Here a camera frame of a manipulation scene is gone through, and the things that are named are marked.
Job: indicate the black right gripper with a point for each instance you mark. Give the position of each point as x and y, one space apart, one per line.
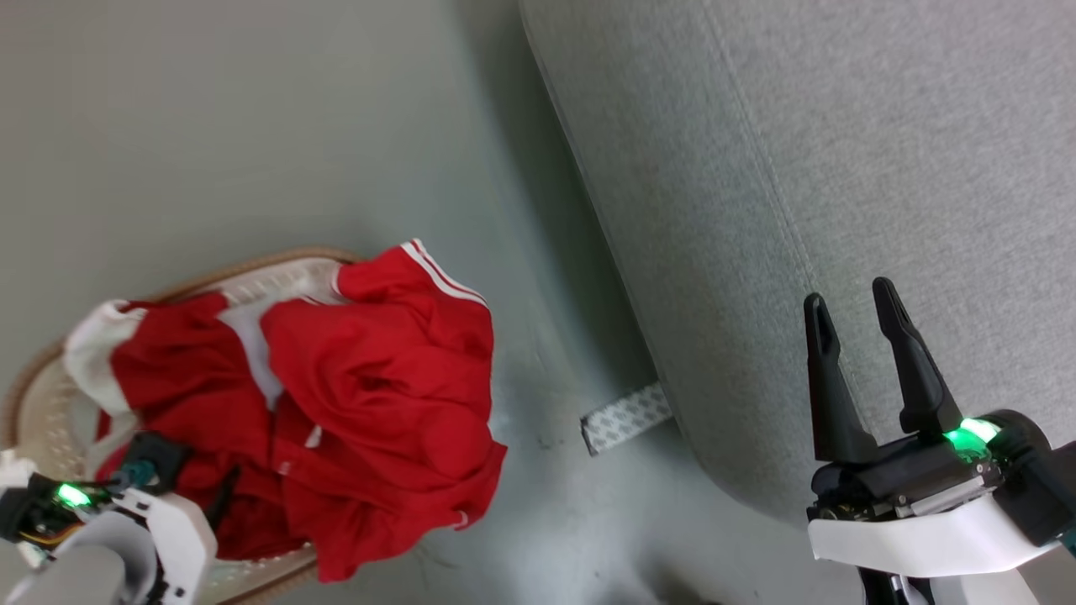
908 475

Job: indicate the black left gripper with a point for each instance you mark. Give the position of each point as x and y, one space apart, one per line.
46 508

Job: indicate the red jacket with white stripes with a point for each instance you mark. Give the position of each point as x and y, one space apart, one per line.
378 395

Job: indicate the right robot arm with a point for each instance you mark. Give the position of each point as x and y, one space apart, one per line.
1038 487

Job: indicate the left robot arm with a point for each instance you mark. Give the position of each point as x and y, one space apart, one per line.
67 580

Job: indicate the white perforated laundry basket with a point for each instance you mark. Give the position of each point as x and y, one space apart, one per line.
50 412

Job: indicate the grey fabric sofa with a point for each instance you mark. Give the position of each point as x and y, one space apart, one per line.
841 168

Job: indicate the grey patterned tape strip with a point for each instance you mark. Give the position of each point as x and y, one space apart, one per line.
626 418

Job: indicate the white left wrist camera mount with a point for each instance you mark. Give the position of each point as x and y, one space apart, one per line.
172 538

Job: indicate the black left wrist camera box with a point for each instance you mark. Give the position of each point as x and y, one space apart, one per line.
158 458

